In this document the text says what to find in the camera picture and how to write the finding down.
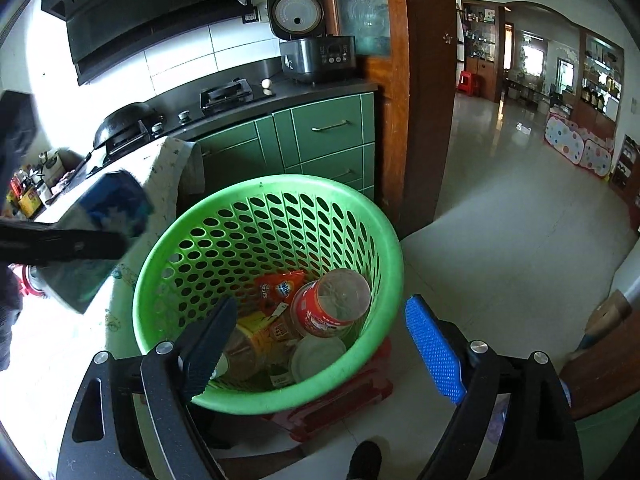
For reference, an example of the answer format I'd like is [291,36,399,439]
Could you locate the red printed paper cup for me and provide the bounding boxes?
[290,268,372,339]

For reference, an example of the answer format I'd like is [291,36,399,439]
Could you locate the brown wooden door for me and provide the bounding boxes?
[557,285,640,422]

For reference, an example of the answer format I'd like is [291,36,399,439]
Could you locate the green plastic basket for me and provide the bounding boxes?
[132,174,405,416]

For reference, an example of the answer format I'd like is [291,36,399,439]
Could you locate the black wok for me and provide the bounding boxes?
[91,102,166,152]

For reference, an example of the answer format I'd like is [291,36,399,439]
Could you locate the printed white tablecloth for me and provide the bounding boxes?
[10,135,202,377]

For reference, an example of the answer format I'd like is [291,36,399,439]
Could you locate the black gas stove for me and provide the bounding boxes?
[170,77,276,126]

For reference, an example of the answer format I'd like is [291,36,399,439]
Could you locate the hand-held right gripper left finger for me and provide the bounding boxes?
[56,296,238,480]

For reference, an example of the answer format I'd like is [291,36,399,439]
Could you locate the red plastic stool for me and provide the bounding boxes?
[260,335,395,444]

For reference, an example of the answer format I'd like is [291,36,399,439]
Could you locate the green kitchen cabinet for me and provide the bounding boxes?
[187,91,377,206]

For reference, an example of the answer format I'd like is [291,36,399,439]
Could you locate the black shoe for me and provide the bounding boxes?
[346,441,384,480]

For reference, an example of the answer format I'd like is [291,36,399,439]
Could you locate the wooden display shelf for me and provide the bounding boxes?
[579,27,626,127]
[461,0,514,104]

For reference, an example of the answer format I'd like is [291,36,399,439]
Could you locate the black range hood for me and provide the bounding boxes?
[41,0,252,86]

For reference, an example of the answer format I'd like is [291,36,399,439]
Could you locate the wooden glass-door cabinet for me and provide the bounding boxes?
[305,0,457,241]

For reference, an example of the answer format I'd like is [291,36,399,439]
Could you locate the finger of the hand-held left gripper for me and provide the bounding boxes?
[0,222,129,267]
[0,90,39,199]

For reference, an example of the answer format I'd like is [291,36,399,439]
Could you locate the white paper cup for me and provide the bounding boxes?
[290,334,348,386]

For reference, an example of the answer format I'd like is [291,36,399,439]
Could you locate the dotted play tent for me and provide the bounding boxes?
[544,114,614,179]

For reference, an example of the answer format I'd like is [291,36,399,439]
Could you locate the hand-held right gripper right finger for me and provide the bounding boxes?
[404,294,585,480]

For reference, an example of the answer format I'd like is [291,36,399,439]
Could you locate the orange snack bag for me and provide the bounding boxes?
[235,310,302,357]

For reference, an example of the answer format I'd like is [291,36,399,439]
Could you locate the black rice cooker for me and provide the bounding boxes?
[266,0,357,85]

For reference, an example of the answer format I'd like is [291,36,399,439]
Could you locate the red snack wrapper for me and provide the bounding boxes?
[255,270,307,312]

